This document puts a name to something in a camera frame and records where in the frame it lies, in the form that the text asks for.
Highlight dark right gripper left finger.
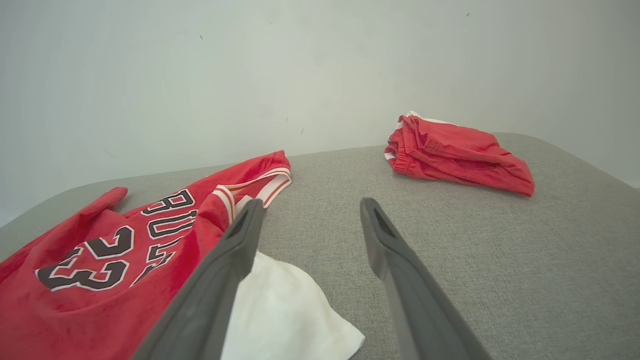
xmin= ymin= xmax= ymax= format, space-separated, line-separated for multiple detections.
xmin=132 ymin=198 xmax=266 ymax=360

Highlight red Bulls 23 shorts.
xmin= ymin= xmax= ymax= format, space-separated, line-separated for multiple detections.
xmin=383 ymin=110 xmax=536 ymax=198

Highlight red and white Bulls jersey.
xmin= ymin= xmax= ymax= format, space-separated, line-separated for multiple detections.
xmin=0 ymin=149 xmax=366 ymax=360

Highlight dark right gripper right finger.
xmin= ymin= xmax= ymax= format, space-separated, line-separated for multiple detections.
xmin=359 ymin=197 xmax=494 ymax=360

